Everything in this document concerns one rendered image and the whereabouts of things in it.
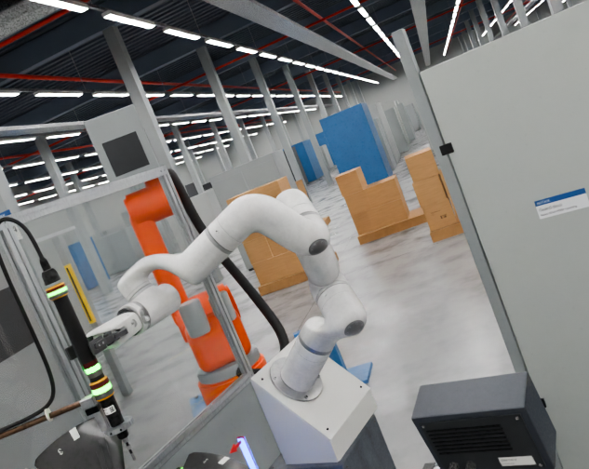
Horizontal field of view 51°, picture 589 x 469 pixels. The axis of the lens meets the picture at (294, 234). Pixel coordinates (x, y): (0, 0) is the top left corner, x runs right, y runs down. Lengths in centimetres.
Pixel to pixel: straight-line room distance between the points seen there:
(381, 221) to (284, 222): 916
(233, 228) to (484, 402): 70
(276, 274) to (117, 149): 481
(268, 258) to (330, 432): 770
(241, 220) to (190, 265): 18
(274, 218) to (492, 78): 144
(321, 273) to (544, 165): 130
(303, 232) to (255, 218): 13
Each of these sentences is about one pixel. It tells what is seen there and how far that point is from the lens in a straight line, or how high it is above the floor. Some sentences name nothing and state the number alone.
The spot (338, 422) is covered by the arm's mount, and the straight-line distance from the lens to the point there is 211.
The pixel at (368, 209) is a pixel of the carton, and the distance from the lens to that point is 1066.
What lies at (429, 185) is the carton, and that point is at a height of 76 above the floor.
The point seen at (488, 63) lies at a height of 192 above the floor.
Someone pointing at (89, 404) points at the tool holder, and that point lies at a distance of 154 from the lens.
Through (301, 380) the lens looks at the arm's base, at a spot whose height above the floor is 119.
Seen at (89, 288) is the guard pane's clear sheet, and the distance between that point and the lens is 248.
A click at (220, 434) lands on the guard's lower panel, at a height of 88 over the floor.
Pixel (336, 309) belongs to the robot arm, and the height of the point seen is 141.
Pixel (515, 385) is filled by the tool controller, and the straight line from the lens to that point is 145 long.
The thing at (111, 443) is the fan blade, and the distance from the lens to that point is 169.
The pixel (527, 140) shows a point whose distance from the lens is 273.
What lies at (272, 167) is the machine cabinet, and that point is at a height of 179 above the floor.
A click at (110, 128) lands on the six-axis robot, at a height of 264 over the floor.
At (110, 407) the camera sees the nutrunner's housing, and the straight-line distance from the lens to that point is 154.
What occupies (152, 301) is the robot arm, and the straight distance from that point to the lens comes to 163.
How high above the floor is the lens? 188
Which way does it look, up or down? 7 degrees down
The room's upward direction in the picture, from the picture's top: 22 degrees counter-clockwise
